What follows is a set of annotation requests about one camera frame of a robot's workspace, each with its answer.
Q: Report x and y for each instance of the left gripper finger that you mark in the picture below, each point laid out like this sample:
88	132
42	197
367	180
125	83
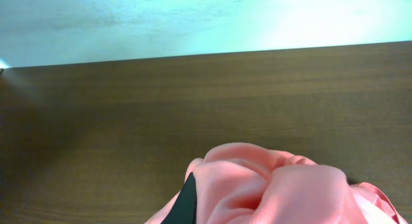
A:
185	207

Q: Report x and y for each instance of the salmon pink shirt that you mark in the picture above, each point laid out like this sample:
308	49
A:
246	183

